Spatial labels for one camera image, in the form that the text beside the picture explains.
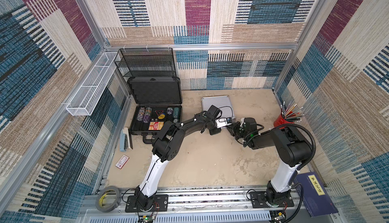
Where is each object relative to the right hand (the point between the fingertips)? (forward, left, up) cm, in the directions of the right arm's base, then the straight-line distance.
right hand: (227, 126), depth 98 cm
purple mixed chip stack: (+8, +52, +3) cm, 53 cm away
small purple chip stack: (+12, +38, +2) cm, 40 cm away
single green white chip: (+5, +33, 0) cm, 34 cm away
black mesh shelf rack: (+37, +53, +23) cm, 68 cm away
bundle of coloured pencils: (+4, -38, +7) cm, 39 cm away
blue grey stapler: (-12, +61, +2) cm, 62 cm away
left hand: (+1, +5, -1) cm, 5 cm away
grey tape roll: (-38, +66, 0) cm, 76 cm away
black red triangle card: (+12, +45, 0) cm, 46 cm away
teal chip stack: (+11, +33, +1) cm, 35 cm away
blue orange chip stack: (+9, +56, +3) cm, 57 cm away
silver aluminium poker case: (+21, 0, -1) cm, 21 cm away
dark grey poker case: (+17, +49, +6) cm, 52 cm away
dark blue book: (-41, -38, -2) cm, 56 cm away
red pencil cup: (0, -31, +4) cm, 32 cm away
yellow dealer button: (+9, +43, -1) cm, 44 cm away
